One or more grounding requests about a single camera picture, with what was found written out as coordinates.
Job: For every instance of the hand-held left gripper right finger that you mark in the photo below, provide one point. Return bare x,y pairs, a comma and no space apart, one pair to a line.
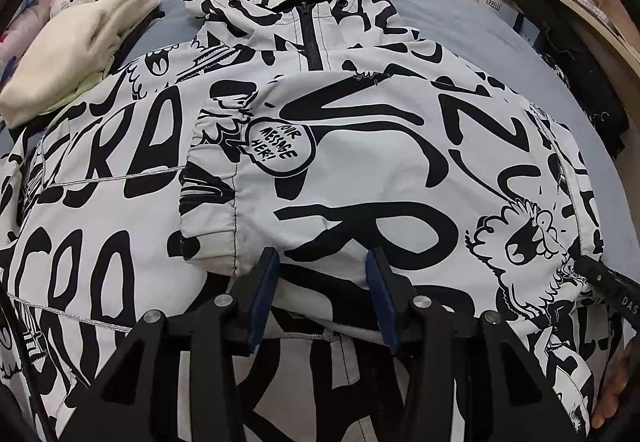
380,294

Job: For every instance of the wooden desk shelf unit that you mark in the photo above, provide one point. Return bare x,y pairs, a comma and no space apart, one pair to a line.
575,11

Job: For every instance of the person's right hand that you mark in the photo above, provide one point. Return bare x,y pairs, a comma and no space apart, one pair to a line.
610,387

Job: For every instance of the black and white printed jacket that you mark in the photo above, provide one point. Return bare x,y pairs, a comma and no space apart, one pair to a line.
350,146

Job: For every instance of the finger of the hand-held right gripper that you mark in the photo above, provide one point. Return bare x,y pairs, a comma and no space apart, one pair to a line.
610,287

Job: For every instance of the pink floral quilt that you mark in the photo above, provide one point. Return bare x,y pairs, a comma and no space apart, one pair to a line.
30,21

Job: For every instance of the long black bag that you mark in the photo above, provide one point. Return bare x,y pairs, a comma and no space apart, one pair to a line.
590,86

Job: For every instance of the white cardboard box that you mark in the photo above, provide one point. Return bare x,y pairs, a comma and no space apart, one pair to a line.
500,9

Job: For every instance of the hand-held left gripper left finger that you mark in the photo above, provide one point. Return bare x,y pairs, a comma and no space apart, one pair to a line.
265,282

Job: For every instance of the folded cream garment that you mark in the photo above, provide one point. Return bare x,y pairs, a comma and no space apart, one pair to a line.
75,36

